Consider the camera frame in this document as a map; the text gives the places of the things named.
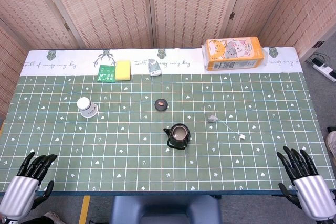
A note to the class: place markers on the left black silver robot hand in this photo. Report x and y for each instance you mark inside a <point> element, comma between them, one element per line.
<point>19,195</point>

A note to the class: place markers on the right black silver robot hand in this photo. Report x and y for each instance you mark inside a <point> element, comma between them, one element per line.
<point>312,195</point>

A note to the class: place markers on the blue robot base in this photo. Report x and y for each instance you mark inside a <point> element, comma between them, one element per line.
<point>165,209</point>

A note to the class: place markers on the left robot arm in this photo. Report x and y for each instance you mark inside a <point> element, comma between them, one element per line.
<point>6,221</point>

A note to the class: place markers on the black teapot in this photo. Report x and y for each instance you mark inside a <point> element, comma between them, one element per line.
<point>178,136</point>

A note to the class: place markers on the green packet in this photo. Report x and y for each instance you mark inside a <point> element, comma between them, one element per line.
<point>106,74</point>

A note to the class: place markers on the black teapot lid orange knob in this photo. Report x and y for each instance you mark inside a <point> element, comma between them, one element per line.
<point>161,104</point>

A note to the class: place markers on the white pink sneaker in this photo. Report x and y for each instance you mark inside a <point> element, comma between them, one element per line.
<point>331,146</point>

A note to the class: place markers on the yellow floor tape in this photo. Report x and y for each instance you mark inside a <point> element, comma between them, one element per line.
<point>84,209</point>

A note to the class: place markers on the white paper cup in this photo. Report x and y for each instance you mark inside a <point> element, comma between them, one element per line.
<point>88,107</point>

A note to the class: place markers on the white power strip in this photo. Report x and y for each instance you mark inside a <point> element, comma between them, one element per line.
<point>325,71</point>

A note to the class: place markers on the wicker folding screen panel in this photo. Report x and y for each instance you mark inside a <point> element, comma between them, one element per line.
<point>36,6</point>
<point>304,16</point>
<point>105,9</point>
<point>257,6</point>
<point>8,58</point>
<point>194,9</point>

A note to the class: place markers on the green grid tablecloth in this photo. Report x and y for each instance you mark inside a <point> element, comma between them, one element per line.
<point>157,161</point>

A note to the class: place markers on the orange cat tissue pack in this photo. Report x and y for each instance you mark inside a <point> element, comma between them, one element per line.
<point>232,54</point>

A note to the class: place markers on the yellow sponge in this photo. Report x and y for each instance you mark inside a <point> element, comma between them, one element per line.
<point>123,70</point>

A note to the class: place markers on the small white green pouch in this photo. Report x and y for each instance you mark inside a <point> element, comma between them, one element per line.
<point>153,68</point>

